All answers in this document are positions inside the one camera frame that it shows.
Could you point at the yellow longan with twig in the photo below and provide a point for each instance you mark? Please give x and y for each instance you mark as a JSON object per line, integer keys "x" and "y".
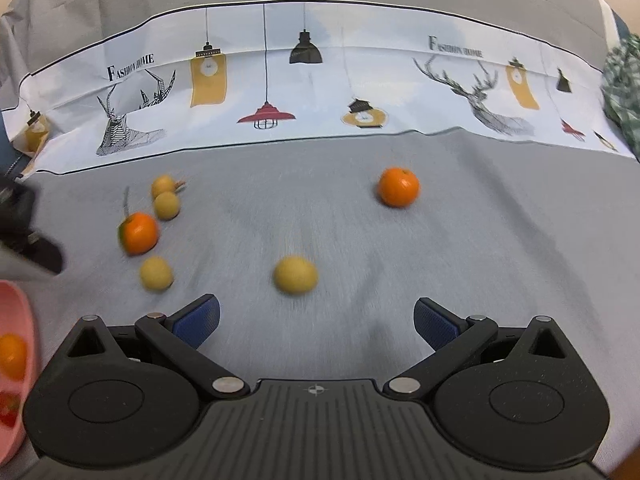
{"x": 162, "y": 185}

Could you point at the green checked cloth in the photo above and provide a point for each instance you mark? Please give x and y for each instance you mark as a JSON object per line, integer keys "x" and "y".
{"x": 625, "y": 95}

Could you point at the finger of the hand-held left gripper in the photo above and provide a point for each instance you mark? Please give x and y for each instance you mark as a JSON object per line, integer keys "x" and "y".
{"x": 47, "y": 256}

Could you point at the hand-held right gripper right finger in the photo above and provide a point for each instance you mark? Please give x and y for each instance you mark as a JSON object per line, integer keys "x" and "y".
{"x": 435, "y": 321}

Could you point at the orange mandarin with stem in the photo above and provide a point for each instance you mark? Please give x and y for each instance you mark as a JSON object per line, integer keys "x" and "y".
{"x": 140, "y": 234}

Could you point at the red cherry tomato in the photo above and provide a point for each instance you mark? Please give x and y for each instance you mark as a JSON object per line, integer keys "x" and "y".
{"x": 7, "y": 404}

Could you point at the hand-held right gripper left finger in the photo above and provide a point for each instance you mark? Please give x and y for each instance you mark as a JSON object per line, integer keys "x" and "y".
{"x": 197, "y": 317}

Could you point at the pink plate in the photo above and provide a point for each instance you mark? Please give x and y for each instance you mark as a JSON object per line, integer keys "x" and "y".
{"x": 20, "y": 320}

